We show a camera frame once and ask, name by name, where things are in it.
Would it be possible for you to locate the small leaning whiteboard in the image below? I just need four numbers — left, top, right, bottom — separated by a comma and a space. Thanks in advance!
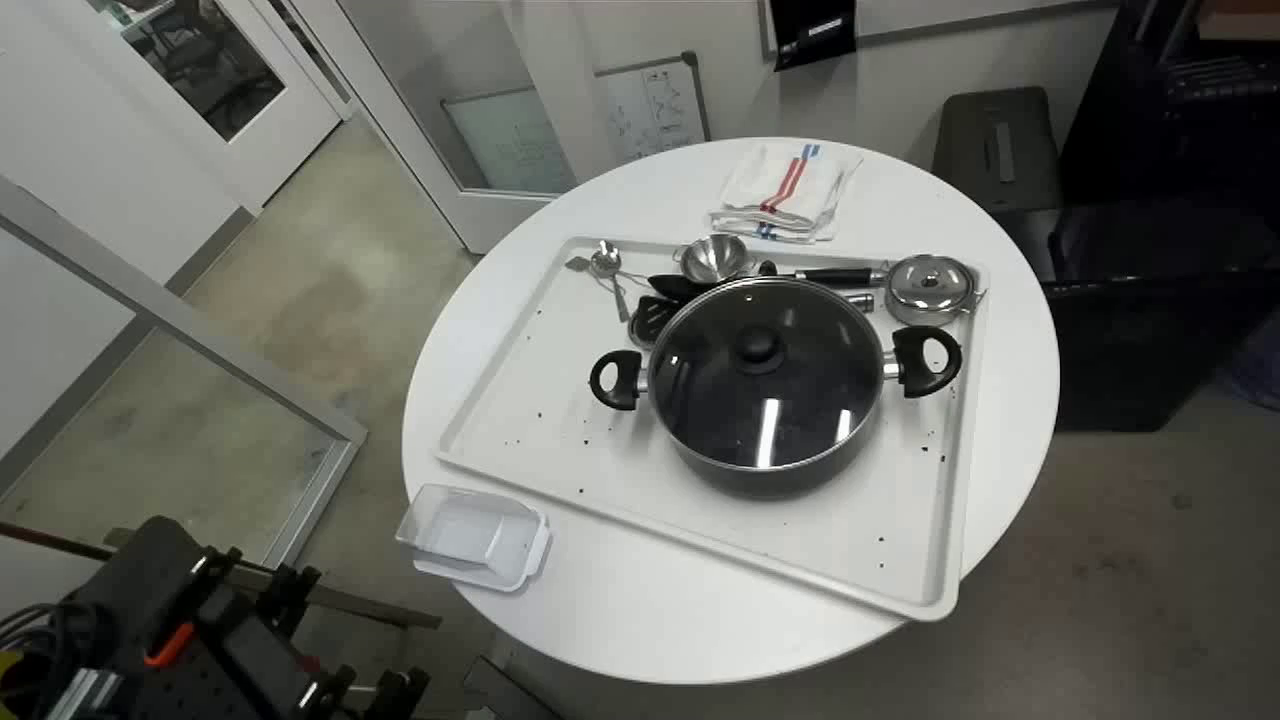
595, 54, 709, 159

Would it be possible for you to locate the black wall marker holder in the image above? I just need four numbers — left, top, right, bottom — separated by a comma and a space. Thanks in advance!
770, 0, 855, 67

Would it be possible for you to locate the steel measuring cup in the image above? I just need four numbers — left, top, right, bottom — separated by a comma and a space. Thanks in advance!
679, 238, 749, 283

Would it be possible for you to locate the white plastic tray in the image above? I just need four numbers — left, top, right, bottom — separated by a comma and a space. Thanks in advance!
438, 238, 973, 620

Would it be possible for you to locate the black cooking pot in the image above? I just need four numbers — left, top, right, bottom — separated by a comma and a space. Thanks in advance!
587, 280, 964, 487

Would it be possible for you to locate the clear plastic container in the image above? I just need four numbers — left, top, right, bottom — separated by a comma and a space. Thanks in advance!
396, 485, 554, 596

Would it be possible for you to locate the folded white dish towel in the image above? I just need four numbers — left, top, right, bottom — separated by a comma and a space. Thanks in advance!
709, 140, 855, 244

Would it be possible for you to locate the small steel strainer cup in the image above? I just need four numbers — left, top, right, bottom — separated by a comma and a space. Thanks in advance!
886, 258, 979, 329

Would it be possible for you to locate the steel spoon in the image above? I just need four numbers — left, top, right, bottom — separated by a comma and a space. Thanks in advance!
563, 242, 633, 323

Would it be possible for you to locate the black equipment stand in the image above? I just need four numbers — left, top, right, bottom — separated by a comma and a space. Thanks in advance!
0, 517, 434, 720

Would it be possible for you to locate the black storage cabinet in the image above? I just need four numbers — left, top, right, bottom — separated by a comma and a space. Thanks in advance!
1046, 0, 1280, 434

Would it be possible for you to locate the glass pot lid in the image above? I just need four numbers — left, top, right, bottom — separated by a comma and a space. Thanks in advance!
647, 280, 886, 473

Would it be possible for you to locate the black stool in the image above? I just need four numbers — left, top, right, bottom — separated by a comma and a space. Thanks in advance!
934, 87, 1062, 225

